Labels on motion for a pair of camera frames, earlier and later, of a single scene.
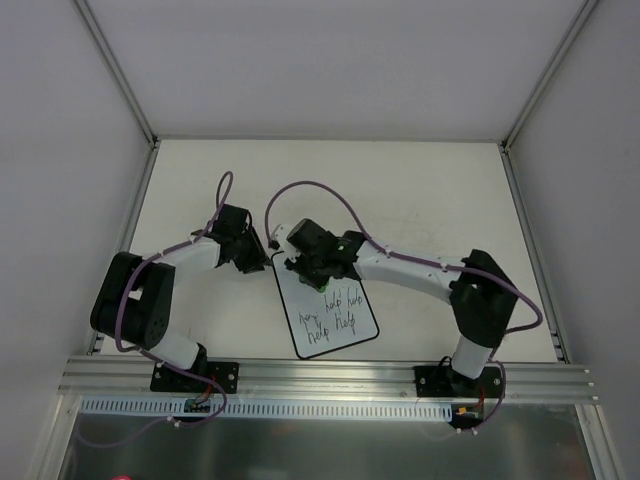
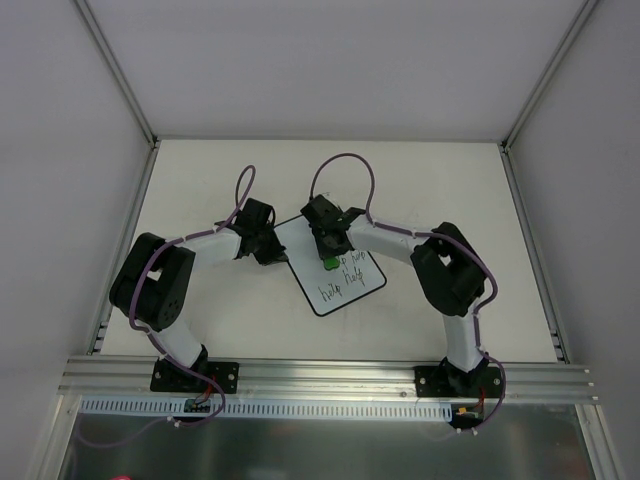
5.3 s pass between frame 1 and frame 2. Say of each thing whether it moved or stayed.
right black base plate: stayed
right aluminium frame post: stayed
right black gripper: moved
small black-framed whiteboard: moved
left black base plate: stayed
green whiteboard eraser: moved
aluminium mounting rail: stayed
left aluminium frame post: stayed
